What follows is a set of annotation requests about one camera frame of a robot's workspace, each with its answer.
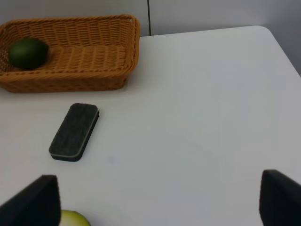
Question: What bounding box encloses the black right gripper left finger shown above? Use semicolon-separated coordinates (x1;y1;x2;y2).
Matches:
0;175;61;226

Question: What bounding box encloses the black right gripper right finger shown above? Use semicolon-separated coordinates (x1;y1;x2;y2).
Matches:
259;169;301;226

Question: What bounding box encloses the halved avocado with pit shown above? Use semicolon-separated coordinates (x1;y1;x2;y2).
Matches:
59;210;91;226

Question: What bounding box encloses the black and blue eraser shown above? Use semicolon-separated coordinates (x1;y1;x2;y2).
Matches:
49;103;100;162

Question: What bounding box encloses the green lime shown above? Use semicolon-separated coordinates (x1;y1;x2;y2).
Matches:
8;37;49;70

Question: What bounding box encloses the orange wicker basket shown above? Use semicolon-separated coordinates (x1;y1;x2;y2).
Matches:
0;15;140;93

